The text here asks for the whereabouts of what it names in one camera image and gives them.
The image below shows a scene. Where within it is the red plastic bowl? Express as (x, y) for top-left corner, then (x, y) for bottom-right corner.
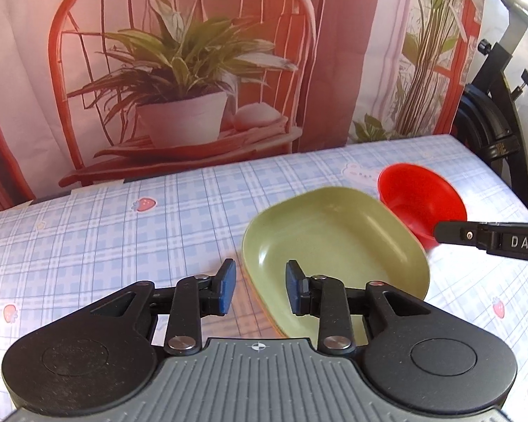
(378, 163), (467, 251)

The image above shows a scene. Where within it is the green rectangular plate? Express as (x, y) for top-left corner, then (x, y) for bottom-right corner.
(242, 187), (430, 340)

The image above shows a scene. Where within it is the black exercise bike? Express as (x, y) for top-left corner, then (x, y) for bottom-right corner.
(453, 0), (528, 208)

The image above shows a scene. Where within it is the blue plaid bed sheet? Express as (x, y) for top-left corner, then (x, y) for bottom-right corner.
(0, 136), (528, 421)

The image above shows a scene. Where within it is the printed room backdrop cloth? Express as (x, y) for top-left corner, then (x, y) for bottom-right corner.
(0, 0), (484, 211)

